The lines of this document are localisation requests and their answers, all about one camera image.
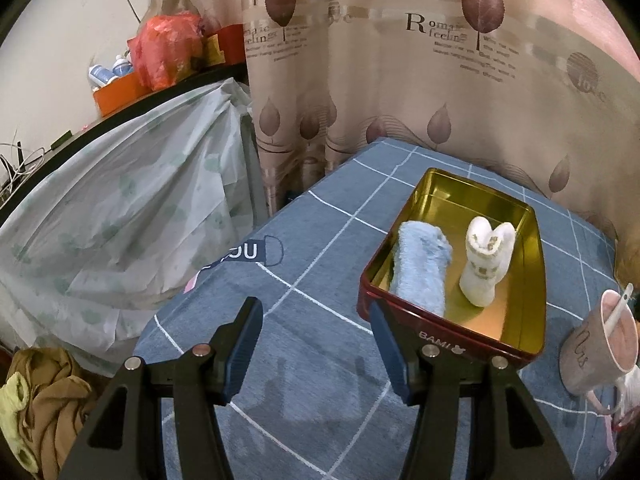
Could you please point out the yellow green cloth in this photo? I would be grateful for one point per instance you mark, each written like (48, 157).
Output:
(12, 395)

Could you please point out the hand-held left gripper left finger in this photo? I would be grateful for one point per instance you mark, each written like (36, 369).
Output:
(240, 360)

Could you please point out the red gold tin box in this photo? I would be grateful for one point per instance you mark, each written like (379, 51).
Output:
(500, 310)

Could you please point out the orange box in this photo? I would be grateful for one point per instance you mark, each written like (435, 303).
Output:
(117, 97)

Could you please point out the white sock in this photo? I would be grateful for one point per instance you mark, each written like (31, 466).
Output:
(482, 280)

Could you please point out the beige leaf print curtain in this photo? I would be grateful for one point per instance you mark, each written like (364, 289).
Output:
(375, 60)

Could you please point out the pale green plastic cover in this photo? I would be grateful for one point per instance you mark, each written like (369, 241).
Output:
(125, 220)

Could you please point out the white ceramic spoon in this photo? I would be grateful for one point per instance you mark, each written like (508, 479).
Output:
(617, 312)

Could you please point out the blue fluffy sock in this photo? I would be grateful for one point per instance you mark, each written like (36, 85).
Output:
(420, 265)

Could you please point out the pink mug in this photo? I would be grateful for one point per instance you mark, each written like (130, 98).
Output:
(580, 355)

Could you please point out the brown crumpled clothes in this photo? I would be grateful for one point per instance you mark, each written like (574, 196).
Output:
(50, 410)

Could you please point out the blue checked bedsheet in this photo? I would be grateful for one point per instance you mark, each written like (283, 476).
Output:
(310, 270)

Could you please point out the red plastic bag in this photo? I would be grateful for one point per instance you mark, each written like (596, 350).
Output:
(165, 50)

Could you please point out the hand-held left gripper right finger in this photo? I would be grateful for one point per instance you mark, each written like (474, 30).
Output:
(395, 360)

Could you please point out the white blue bottle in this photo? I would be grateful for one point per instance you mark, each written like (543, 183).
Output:
(100, 77)
(122, 66)

